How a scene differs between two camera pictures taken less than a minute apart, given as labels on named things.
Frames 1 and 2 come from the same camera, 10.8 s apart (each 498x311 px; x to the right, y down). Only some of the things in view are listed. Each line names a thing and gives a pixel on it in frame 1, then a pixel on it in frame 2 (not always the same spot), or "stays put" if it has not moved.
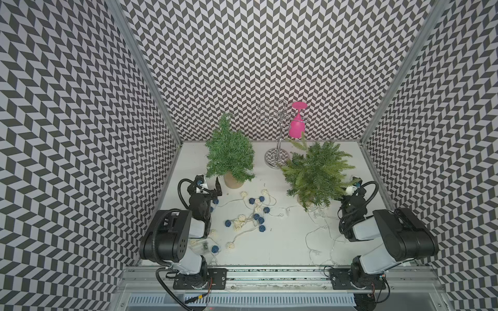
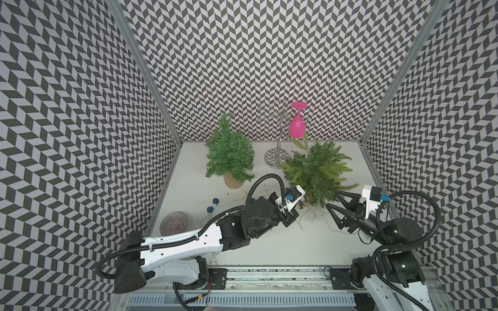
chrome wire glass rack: x=276 y=112 stays put
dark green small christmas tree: x=231 y=155 stays put
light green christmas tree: x=316 y=172 stays put
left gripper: x=213 y=193 to x=290 y=215
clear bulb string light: x=321 y=227 to x=318 y=214
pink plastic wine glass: x=297 y=126 stays put
